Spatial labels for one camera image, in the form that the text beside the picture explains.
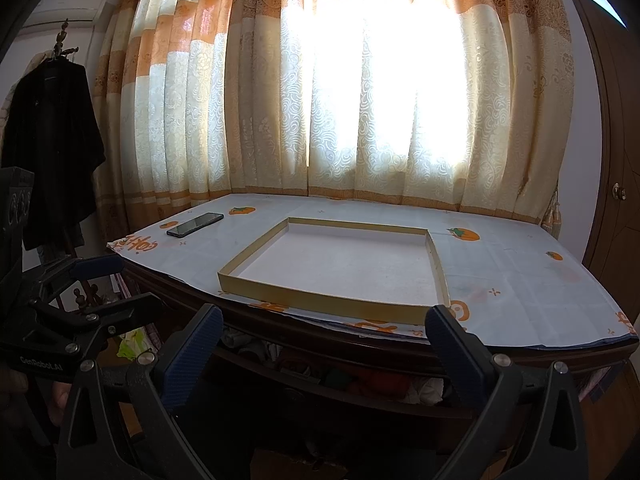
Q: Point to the white air conditioner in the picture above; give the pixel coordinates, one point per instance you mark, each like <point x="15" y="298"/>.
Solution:
<point x="47" y="12"/>

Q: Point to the beige orange patterned curtain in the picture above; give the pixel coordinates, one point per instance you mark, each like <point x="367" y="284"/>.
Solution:
<point x="461" y="105"/>

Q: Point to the shallow gold cardboard box lid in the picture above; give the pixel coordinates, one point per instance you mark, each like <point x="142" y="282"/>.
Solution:
<point x="342" y="268"/>

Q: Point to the black smartphone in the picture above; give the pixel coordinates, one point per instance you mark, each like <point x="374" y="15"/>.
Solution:
<point x="194" y="225"/>

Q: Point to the brown wooden wardrobe door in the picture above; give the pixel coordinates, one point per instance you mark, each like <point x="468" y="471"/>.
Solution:
<point x="612" y="253"/>

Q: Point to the green yellow plush toy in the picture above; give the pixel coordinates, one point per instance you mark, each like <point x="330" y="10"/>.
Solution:
<point x="133" y="343"/>

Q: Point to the dark wooden desk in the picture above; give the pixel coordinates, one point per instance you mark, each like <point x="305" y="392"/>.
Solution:
<point x="392" y="353"/>

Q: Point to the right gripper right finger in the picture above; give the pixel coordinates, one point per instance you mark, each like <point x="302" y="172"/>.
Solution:
<point x="494" y="382"/>

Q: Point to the dark hanging coat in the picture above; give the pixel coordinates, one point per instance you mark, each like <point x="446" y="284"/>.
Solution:
<point x="52" y="132"/>

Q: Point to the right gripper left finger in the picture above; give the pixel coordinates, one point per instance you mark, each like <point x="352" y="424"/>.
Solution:
<point x="169" y="382"/>

